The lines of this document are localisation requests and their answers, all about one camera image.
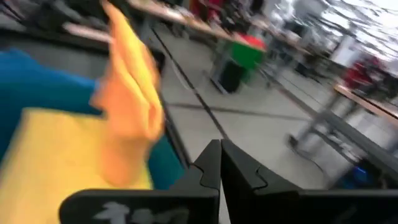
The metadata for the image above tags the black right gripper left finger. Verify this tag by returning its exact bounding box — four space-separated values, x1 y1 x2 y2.
58 139 222 224

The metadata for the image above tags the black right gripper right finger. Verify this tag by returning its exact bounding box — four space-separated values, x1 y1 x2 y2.
221 139 398 224

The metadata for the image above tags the yellow microfiber towel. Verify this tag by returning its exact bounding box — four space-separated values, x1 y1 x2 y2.
0 107 154 224

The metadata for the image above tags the orange microfiber towel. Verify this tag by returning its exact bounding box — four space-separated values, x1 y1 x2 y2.
89 0 166 187

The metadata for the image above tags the wooden workbench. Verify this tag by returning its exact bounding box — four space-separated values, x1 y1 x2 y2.
127 0 268 94
287 82 398 187

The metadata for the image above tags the black computer tower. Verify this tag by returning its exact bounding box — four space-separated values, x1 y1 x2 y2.
213 58 247 95

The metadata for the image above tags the green plastic bin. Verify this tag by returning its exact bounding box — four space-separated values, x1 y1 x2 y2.
229 40 267 72

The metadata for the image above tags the blue plastic bin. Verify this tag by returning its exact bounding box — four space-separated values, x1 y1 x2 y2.
0 48 186 191

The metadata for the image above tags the orange tray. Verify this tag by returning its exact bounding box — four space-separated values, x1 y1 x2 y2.
238 33 268 52

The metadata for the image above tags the plywood table board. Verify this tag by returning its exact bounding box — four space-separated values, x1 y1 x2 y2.
62 21 113 44

